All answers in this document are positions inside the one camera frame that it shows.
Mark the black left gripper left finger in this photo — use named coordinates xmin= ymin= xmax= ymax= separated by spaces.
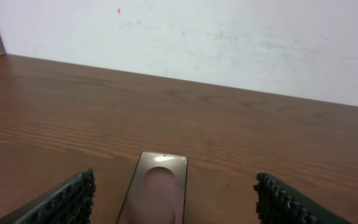
xmin=0 ymin=169 xmax=96 ymax=224

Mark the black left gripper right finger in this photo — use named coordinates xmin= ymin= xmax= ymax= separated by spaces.
xmin=254 ymin=172 xmax=351 ymax=224

